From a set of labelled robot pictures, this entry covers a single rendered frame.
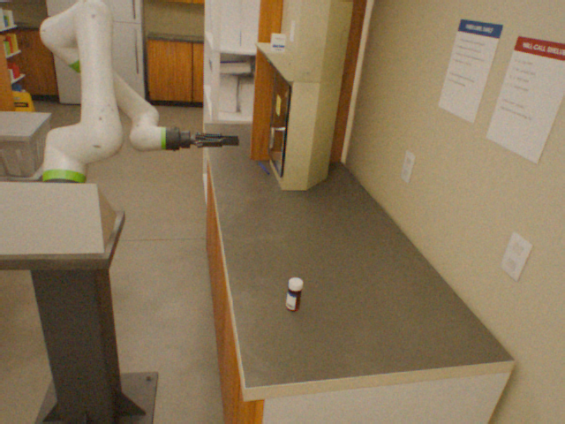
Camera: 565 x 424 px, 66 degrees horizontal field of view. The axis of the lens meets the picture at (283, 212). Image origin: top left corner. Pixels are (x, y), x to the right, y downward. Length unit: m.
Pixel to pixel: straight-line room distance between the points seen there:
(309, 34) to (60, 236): 1.12
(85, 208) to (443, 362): 1.08
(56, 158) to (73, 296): 0.46
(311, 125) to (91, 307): 1.08
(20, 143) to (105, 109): 2.15
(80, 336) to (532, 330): 1.42
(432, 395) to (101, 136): 1.18
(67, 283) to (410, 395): 1.11
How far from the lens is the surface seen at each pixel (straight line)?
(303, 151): 1.87
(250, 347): 1.12
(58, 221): 1.45
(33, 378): 2.47
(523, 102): 1.31
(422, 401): 1.26
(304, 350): 1.13
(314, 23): 1.77
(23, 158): 3.65
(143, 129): 1.81
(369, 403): 1.18
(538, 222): 1.25
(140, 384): 2.30
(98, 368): 1.85
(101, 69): 1.55
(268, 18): 2.10
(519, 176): 1.29
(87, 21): 1.62
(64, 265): 1.49
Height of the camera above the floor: 1.72
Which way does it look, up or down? 27 degrees down
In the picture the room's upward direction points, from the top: 6 degrees clockwise
